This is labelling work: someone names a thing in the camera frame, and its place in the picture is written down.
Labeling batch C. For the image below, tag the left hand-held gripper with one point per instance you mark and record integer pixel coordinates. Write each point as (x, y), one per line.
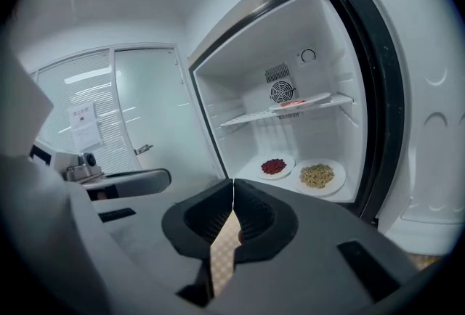
(72, 168)

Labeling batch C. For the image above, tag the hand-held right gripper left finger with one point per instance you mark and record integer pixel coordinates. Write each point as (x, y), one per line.
(174, 226)

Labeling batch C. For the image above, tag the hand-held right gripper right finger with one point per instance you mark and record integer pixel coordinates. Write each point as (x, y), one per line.
(309, 233)

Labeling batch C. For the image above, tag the white round plate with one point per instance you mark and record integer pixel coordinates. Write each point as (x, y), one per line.
(316, 99)
(338, 175)
(288, 163)

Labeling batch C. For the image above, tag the pile of red beans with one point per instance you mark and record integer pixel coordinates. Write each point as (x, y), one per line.
(273, 166)

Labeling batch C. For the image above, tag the black mini fridge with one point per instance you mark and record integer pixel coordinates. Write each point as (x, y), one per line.
(378, 88)

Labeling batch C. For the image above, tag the white paper notice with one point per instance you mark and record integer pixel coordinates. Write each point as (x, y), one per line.
(84, 126)

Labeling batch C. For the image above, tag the frosted glass door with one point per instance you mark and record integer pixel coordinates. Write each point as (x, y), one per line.
(149, 99)

